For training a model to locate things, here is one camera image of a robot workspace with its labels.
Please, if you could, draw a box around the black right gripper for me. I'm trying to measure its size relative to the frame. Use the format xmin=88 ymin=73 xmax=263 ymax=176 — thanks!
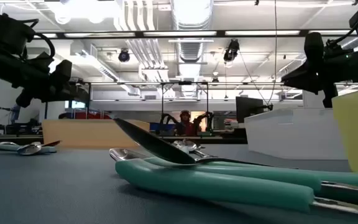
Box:
xmin=281 ymin=32 xmax=358 ymax=108

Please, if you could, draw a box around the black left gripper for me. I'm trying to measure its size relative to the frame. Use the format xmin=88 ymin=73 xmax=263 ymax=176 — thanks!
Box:
xmin=0 ymin=52 xmax=87 ymax=108

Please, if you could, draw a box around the black-handled spoon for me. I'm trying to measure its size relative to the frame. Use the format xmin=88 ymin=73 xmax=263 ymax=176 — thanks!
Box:
xmin=41 ymin=139 xmax=62 ymax=148
xmin=113 ymin=117 xmax=267 ymax=166
xmin=183 ymin=139 xmax=213 ymax=158

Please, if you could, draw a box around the teal-handled silver spoon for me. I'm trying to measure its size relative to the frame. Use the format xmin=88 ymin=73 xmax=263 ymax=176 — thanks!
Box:
xmin=143 ymin=155 xmax=358 ymax=205
xmin=115 ymin=159 xmax=358 ymax=218
xmin=109 ymin=147 xmax=358 ymax=191

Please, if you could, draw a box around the red background object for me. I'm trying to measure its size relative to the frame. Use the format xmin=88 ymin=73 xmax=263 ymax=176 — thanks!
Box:
xmin=58 ymin=109 xmax=111 ymax=121

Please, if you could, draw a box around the orange plastic bin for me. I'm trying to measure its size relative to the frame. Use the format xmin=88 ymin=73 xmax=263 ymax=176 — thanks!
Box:
xmin=41 ymin=119 xmax=150 ymax=149

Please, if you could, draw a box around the clear plastic bin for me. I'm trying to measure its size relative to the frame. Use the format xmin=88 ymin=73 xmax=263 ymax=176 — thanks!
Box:
xmin=244 ymin=107 xmax=351 ymax=161

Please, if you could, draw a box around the black background monitor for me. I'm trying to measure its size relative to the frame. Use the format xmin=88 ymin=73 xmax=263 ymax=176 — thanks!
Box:
xmin=236 ymin=96 xmax=265 ymax=124

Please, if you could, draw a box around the blue-grey table mat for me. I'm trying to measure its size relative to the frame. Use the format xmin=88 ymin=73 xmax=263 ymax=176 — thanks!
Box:
xmin=0 ymin=141 xmax=358 ymax=224

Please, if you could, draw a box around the blue background bin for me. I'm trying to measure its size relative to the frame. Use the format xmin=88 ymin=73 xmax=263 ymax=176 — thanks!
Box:
xmin=149 ymin=122 xmax=176 ymax=132

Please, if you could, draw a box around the person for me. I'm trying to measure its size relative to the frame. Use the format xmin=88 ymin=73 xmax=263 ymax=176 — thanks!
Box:
xmin=174 ymin=109 xmax=199 ymax=137

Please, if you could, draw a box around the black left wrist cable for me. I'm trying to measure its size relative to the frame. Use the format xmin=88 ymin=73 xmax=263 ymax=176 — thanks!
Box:
xmin=19 ymin=17 xmax=57 ymax=60

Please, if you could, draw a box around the thin black hanging cable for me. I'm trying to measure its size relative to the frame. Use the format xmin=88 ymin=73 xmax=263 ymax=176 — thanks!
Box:
xmin=273 ymin=0 xmax=278 ymax=105

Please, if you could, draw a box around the white rectangular air duct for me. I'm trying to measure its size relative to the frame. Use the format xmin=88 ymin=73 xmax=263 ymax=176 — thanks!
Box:
xmin=71 ymin=46 xmax=141 ymax=96

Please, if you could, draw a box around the black dome ceiling camera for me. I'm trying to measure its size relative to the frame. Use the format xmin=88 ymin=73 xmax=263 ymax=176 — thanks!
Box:
xmin=117 ymin=49 xmax=131 ymax=63

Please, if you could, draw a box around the black overhead rig camera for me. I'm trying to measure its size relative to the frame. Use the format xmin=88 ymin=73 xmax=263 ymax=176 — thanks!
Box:
xmin=223 ymin=39 xmax=241 ymax=63

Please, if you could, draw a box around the black overhead frame bar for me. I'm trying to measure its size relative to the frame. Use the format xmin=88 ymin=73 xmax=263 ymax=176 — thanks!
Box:
xmin=32 ymin=29 xmax=358 ymax=39

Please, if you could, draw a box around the black metal table frame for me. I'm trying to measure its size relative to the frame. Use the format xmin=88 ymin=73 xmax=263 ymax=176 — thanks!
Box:
xmin=0 ymin=134 xmax=248 ymax=146

